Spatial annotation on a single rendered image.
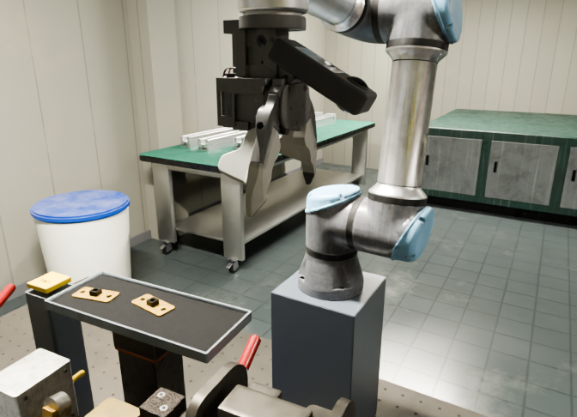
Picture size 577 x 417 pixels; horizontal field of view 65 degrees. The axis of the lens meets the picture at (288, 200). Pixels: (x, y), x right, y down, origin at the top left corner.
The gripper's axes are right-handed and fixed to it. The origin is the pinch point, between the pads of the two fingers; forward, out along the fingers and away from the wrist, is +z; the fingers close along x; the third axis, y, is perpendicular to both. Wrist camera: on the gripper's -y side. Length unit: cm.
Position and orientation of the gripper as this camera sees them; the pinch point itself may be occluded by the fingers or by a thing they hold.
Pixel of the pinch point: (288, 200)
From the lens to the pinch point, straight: 53.1
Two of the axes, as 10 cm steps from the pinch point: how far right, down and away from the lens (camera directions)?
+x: -4.4, 2.6, -8.6
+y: -9.0, -1.4, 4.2
